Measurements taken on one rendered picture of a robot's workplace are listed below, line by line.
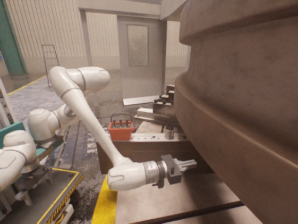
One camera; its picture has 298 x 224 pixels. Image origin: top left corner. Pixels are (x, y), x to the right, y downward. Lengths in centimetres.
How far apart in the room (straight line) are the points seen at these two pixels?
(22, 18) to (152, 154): 1456
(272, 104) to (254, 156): 22
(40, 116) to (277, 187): 135
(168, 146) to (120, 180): 75
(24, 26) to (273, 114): 1506
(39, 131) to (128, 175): 89
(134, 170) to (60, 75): 55
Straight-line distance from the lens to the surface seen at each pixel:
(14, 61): 1509
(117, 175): 62
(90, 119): 70
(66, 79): 79
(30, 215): 151
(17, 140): 86
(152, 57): 432
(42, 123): 131
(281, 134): 65
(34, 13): 1502
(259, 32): 78
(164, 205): 130
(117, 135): 125
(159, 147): 128
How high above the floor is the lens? 139
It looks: 23 degrees down
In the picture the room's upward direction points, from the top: straight up
